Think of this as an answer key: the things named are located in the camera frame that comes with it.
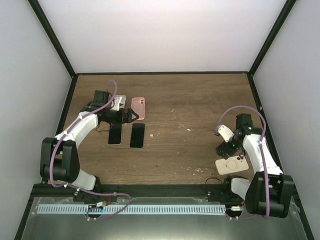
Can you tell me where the pink phone case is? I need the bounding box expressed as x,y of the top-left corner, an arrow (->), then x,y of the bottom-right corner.
131,97 -> 146,120

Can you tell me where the black screen smartphone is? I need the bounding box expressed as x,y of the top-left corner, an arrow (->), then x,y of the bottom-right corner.
108,123 -> 122,145
129,123 -> 145,149

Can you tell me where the beige phone case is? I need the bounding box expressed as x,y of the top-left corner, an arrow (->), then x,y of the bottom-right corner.
215,156 -> 249,175

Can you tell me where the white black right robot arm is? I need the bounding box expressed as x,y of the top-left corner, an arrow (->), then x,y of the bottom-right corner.
215,113 -> 294,219

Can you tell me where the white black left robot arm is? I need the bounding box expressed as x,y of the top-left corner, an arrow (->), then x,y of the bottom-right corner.
39,90 -> 140,202

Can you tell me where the grey metal plate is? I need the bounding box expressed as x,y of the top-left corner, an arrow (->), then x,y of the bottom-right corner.
21,197 -> 307,240

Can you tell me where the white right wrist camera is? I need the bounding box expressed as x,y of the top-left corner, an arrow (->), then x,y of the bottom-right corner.
214,124 -> 234,143

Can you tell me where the black aluminium frame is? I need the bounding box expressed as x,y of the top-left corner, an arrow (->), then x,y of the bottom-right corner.
15,0 -> 314,240

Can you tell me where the light blue slotted cable duct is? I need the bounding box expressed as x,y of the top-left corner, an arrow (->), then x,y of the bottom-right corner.
36,204 -> 226,216

